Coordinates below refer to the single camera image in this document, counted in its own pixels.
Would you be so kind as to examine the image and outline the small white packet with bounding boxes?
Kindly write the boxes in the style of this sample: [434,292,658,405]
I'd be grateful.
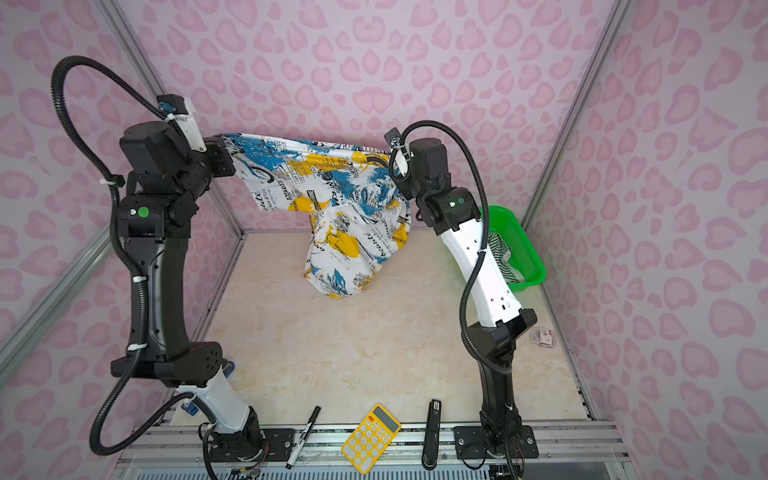
[531,327,556,348]

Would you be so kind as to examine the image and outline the black stapler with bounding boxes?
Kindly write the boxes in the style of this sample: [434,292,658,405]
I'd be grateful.
[421,399,442,471]

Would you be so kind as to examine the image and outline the green plastic basket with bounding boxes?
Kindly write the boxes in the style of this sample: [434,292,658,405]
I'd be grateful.
[488,206,547,292]

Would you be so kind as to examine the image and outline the yellow calculator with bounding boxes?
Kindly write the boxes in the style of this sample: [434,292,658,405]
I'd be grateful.
[341,404,402,475]

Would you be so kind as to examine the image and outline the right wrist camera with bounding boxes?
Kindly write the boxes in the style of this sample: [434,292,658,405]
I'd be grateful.
[384,127,402,157]

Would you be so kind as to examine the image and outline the colourful printed white shirt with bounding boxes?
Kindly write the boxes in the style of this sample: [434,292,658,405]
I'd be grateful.
[223,133,412,298]

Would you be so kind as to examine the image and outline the blue stapler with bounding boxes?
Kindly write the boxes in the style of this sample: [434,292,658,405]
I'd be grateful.
[180,360,236,416]

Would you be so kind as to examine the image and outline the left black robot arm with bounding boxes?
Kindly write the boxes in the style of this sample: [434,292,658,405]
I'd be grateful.
[51,55,268,463]

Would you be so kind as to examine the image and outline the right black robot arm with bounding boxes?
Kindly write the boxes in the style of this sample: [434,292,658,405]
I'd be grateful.
[384,120,539,479]

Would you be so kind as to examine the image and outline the black marker pen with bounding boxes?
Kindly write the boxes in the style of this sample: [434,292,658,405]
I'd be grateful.
[286,405,322,470]

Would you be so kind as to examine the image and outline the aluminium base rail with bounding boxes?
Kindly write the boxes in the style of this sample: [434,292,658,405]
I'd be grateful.
[112,420,637,479]

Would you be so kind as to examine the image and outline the green white striped garment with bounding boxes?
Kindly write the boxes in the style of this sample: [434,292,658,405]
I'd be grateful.
[488,232,525,284]

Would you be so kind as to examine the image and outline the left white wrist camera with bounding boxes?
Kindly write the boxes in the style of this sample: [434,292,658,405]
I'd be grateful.
[157,94,207,152]

